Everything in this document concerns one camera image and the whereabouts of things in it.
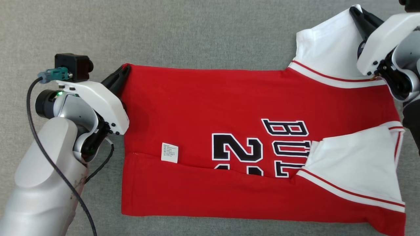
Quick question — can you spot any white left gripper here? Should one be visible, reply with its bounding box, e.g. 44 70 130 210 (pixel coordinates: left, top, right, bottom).
58 64 132 163

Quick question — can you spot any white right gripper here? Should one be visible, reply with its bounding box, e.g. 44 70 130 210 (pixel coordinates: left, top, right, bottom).
349 6 420 101

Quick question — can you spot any red and white basketball jersey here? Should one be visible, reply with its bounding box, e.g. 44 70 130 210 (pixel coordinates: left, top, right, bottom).
121 4 407 236

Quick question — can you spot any black cable with teal plug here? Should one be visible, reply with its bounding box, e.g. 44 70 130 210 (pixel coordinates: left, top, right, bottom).
26 67 98 236

